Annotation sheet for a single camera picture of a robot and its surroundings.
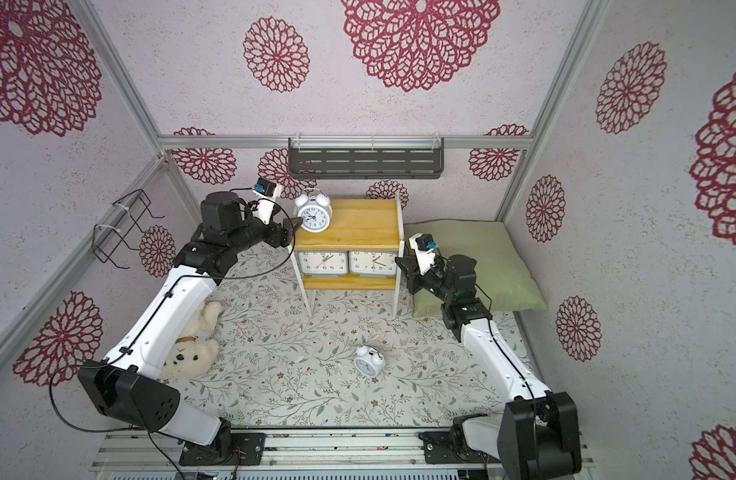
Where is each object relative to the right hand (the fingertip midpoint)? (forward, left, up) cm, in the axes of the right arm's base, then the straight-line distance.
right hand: (398, 255), depth 77 cm
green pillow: (+8, -35, -19) cm, 40 cm away
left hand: (+5, +28, +9) cm, 30 cm away
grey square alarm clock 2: (+5, +7, -10) cm, 13 cm away
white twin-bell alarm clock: (-20, +7, -21) cm, 30 cm away
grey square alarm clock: (+4, +21, -9) cm, 23 cm away
